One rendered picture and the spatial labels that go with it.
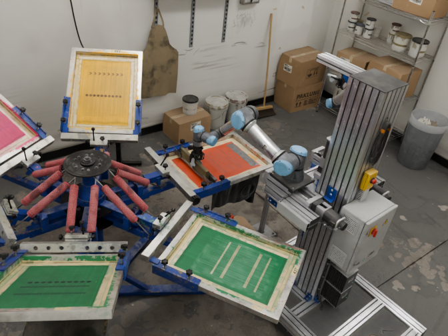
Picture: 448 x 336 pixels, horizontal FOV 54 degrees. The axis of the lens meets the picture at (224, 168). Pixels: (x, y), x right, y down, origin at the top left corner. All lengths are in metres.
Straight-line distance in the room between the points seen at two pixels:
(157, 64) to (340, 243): 3.13
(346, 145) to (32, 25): 3.12
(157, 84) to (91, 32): 1.01
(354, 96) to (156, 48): 2.99
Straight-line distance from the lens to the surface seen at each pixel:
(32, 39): 4.67
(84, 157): 2.97
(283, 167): 2.76
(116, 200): 2.83
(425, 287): 4.50
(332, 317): 3.63
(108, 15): 4.85
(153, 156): 3.43
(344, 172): 2.88
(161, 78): 5.32
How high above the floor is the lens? 2.99
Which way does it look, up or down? 36 degrees down
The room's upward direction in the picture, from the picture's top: 7 degrees clockwise
